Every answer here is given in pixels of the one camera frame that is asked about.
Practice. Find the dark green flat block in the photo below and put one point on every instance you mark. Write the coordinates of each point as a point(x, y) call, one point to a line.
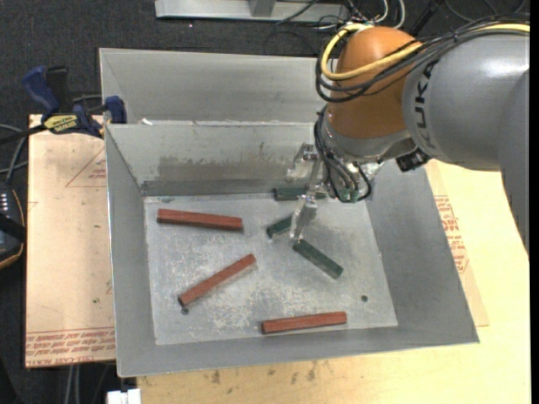
point(279, 226)
point(288, 193)
point(318, 258)

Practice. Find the red-brown flat block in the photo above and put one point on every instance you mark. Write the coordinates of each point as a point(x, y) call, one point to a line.
point(219, 279)
point(200, 220)
point(304, 322)

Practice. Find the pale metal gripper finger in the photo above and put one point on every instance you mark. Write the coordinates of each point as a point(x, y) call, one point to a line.
point(300, 167)
point(304, 219)

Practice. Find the grey metal bin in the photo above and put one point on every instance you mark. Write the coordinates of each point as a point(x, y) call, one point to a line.
point(236, 276)

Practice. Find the brown cardboard board, red print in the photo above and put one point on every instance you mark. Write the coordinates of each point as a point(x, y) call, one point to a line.
point(67, 234)

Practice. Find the black cylinder on white bracket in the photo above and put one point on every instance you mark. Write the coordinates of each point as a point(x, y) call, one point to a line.
point(412, 160)

